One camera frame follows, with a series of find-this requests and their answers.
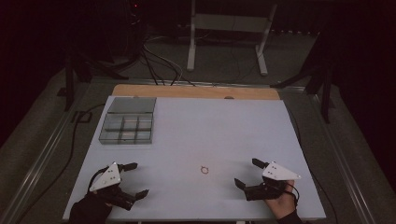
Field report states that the dark device with red light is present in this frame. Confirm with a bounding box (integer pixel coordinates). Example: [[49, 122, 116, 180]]
[[122, 0, 148, 27]]

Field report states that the clear plastic compartment box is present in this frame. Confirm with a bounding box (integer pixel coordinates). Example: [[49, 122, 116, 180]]
[[98, 96, 158, 146]]

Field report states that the person's left hand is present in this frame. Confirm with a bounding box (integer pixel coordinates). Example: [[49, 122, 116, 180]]
[[68, 190, 113, 224]]

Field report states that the white floor cable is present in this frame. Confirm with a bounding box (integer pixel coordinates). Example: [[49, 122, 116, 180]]
[[144, 35, 185, 85]]

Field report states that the thin black cable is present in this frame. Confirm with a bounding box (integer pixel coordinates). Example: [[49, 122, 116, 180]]
[[288, 108, 340, 224]]

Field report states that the white table sheet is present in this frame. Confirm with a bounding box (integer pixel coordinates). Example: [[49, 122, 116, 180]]
[[62, 94, 327, 222]]

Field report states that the black floor cable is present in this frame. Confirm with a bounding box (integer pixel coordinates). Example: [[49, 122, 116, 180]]
[[15, 103, 106, 224]]

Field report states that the person's right hand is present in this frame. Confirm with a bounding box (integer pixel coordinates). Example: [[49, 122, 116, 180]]
[[263, 179, 300, 220]]

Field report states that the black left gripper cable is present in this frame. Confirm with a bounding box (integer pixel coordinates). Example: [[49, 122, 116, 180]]
[[87, 165, 110, 190]]

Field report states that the black floor bracket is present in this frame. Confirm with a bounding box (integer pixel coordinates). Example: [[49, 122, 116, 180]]
[[71, 110, 93, 124]]

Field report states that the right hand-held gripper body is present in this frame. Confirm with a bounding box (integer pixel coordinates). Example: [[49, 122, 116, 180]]
[[243, 161, 303, 203]]

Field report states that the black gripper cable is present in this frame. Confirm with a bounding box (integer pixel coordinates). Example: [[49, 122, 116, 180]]
[[87, 165, 110, 190], [284, 181, 302, 209]]

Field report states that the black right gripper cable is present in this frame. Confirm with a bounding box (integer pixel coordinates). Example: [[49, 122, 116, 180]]
[[284, 181, 302, 209]]

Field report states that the black cable bundle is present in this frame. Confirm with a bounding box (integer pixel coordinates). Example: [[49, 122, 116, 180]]
[[136, 36, 197, 88]]

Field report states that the black tripod stand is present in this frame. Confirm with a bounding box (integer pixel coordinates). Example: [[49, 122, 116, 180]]
[[270, 29, 339, 125], [56, 46, 130, 112]]

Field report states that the metal floor rail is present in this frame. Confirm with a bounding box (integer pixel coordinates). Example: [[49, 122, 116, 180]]
[[309, 92, 379, 224], [90, 77, 307, 92], [0, 106, 74, 224]]

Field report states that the white metal stand frame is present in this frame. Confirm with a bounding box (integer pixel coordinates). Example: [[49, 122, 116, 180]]
[[186, 0, 278, 77]]

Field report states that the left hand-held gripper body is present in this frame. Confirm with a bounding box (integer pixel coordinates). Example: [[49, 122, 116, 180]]
[[88, 161, 138, 212]]

